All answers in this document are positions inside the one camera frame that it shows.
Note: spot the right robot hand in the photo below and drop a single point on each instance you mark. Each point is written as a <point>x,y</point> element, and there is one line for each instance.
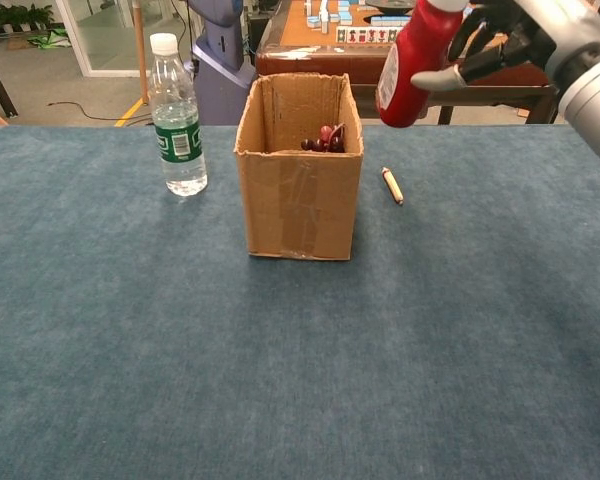
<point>555,30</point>

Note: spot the red ketchup bottle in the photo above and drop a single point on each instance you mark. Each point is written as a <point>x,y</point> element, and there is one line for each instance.
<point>410,60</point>

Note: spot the dark red grape bunch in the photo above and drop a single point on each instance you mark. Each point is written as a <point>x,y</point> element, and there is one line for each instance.
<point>325,142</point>

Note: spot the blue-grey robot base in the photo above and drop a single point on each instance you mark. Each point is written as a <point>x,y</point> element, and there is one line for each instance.
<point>220,75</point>

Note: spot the open cardboard box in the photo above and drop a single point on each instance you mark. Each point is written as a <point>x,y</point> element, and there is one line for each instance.
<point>300,200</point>

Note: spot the clear water bottle green label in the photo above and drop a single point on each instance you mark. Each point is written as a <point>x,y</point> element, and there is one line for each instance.
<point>177,150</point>

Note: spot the black round dish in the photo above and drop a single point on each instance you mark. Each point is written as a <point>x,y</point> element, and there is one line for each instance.
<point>390,5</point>

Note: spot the white mahjong tile row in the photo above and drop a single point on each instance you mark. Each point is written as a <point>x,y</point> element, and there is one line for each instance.
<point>365,36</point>

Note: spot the blue mahjong tile cluster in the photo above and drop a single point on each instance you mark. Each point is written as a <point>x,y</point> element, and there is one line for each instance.
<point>325,15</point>

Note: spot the brown mahjong table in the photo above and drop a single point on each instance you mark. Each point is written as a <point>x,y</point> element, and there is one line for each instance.
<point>300,35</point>

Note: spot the wooden pole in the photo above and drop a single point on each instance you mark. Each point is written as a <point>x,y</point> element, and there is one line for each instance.
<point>141,50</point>

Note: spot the white framed glass partition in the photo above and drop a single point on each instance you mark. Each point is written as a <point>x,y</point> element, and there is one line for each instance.
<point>75,40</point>

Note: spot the green cloth heap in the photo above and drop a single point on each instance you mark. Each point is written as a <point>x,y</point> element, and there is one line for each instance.
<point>50,40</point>

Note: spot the potted green plants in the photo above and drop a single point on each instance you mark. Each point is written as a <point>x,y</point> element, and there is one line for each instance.
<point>10,15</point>

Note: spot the blue table mat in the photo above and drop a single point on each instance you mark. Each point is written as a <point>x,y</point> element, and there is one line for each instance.
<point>130,375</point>

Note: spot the black slanted pole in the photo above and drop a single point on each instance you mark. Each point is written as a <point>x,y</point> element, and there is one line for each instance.
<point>2,90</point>

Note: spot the blue mahjong tile wall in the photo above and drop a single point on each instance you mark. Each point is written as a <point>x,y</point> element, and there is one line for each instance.
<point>387,21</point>

